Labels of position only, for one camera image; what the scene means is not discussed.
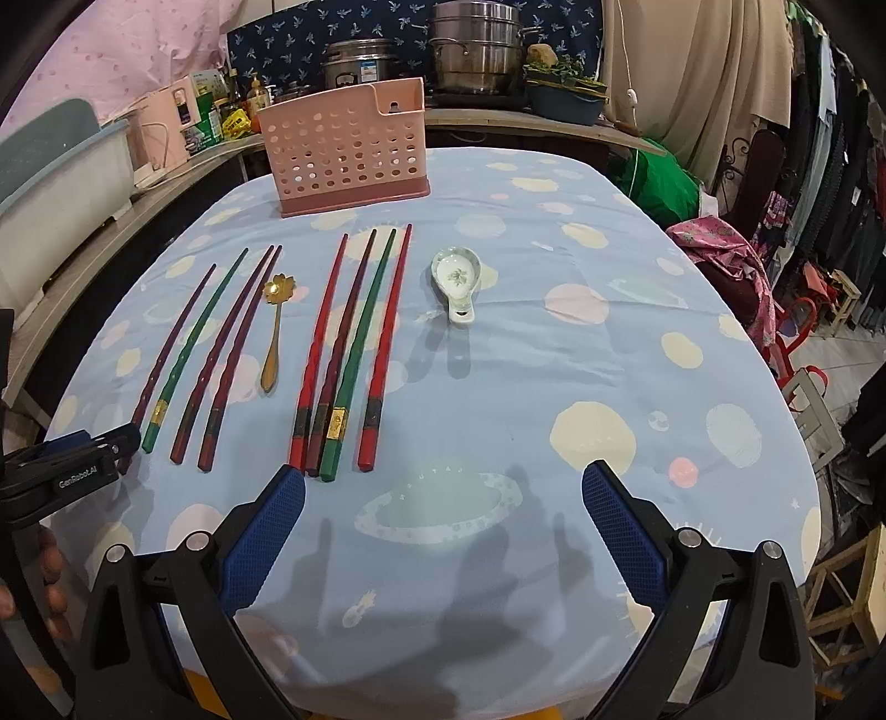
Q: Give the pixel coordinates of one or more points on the wooden stool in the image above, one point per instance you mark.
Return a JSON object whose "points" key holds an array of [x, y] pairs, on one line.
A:
{"points": [[844, 606]]}

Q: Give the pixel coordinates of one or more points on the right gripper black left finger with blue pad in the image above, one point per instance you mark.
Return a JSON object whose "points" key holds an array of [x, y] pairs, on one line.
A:
{"points": [[130, 667]]}

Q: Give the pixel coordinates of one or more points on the pink dotted fabric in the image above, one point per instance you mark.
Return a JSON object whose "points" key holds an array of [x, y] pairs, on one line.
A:
{"points": [[116, 52]]}

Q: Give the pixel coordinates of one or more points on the red chopstick right group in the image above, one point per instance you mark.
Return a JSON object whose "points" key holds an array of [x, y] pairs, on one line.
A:
{"points": [[305, 402]]}

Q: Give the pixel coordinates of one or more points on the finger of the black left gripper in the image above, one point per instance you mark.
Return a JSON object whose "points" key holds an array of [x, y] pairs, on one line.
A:
{"points": [[119, 444]]}

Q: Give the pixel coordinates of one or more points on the small steel rice cooker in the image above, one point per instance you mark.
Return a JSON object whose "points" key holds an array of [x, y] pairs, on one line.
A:
{"points": [[359, 61]]}

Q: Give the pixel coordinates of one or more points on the pink kitchen appliance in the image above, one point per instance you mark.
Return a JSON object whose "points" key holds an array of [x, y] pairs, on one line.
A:
{"points": [[157, 125]]}

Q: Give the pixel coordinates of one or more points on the person's left hand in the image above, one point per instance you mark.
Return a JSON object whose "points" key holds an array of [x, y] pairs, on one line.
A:
{"points": [[51, 565]]}

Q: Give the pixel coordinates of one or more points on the white ceramic soup spoon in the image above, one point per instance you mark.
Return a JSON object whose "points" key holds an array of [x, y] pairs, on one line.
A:
{"points": [[457, 274]]}

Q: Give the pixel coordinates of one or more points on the gold flower-shaped spoon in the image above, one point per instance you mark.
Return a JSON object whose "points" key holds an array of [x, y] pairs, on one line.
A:
{"points": [[277, 291]]}

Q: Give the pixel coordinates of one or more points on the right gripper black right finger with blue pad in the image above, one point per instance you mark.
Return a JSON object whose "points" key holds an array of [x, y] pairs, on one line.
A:
{"points": [[760, 665]]}

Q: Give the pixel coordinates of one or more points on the teal planter with plants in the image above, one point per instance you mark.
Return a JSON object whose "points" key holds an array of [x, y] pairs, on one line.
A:
{"points": [[562, 91]]}

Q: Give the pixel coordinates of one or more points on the white plastic storage bin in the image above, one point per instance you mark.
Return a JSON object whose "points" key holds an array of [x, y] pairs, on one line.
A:
{"points": [[63, 177]]}

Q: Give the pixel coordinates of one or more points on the green chopstick right group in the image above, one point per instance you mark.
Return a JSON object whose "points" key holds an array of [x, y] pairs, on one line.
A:
{"points": [[337, 424]]}

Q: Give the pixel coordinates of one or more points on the pink perforated utensil basket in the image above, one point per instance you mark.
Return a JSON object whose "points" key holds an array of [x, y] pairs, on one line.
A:
{"points": [[343, 148]]}

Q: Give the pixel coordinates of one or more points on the navy floral fabric backdrop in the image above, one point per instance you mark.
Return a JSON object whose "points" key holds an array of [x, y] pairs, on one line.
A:
{"points": [[290, 46]]}

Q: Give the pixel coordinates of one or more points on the maroon chopstick left group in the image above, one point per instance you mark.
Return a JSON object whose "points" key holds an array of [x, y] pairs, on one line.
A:
{"points": [[193, 404]]}

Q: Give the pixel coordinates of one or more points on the dark red chopstick left group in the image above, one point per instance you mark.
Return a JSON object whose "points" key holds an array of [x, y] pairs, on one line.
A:
{"points": [[209, 444]]}

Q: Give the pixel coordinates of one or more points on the pink floral cloth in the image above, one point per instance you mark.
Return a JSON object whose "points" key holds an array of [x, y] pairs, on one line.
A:
{"points": [[730, 264]]}

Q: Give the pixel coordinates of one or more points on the green bag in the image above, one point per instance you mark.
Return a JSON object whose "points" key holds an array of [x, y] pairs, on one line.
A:
{"points": [[661, 187]]}

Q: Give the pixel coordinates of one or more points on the maroon chopstick right group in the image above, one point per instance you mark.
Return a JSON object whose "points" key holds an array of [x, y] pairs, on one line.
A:
{"points": [[324, 407]]}

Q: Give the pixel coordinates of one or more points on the bright red chopstick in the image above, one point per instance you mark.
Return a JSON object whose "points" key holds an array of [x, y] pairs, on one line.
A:
{"points": [[372, 418]]}

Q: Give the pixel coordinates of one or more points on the beige curtain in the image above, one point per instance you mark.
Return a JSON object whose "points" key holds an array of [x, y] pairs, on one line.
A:
{"points": [[694, 75]]}

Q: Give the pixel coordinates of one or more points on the blue polka dot tablecloth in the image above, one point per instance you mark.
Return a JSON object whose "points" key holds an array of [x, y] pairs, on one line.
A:
{"points": [[462, 577]]}

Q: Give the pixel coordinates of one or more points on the large stainless steel stockpot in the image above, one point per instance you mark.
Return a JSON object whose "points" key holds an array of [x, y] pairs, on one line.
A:
{"points": [[478, 47]]}

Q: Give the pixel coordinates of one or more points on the maroon chopstick group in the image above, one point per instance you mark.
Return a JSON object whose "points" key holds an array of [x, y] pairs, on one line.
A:
{"points": [[193, 404], [324, 407]]}

